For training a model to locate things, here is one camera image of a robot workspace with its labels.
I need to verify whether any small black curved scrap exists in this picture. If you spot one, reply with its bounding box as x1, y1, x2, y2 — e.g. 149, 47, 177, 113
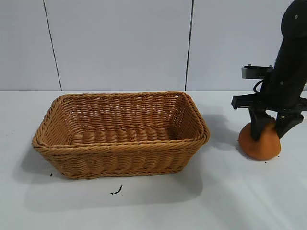
109, 184, 123, 195

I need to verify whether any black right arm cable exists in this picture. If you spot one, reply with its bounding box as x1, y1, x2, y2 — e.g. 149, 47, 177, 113
252, 80, 265, 93

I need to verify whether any brown woven wicker basket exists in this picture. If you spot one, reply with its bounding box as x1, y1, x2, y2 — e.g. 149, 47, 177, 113
32, 90, 211, 180

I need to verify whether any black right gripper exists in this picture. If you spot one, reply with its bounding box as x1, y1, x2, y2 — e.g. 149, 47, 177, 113
231, 61, 307, 141

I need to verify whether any bumpy orange fruit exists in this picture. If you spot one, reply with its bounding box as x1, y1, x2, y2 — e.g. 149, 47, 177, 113
238, 116, 282, 161

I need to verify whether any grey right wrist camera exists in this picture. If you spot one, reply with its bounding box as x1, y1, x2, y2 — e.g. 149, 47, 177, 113
241, 64, 275, 79

